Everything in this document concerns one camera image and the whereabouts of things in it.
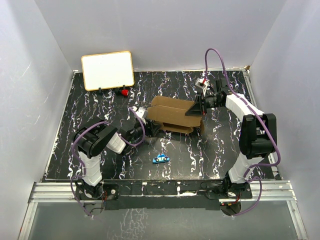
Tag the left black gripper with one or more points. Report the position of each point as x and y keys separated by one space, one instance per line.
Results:
x=151 y=128

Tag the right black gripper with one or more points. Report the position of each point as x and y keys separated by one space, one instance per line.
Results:
x=196 y=109

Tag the brown cardboard box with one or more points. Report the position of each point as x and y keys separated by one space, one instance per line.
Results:
x=171 y=114

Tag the blue toy car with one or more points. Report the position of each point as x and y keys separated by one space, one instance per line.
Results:
x=161 y=158

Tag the red black stamp toy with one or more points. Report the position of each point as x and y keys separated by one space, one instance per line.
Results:
x=123 y=91

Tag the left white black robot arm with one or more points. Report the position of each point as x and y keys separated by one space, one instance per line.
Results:
x=93 y=137

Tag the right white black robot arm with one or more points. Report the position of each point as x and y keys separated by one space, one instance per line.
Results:
x=258 y=133

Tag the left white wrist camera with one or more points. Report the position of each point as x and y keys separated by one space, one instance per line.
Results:
x=140 y=113

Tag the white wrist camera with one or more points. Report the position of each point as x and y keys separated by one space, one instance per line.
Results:
x=202 y=84
x=140 y=113

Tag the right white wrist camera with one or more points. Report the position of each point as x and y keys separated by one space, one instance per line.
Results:
x=202 y=84

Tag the white board orange frame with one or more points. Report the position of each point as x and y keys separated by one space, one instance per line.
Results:
x=107 y=70

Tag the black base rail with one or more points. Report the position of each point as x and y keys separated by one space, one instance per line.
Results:
x=161 y=194

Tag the aluminium frame rail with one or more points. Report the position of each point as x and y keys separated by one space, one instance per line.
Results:
x=53 y=214

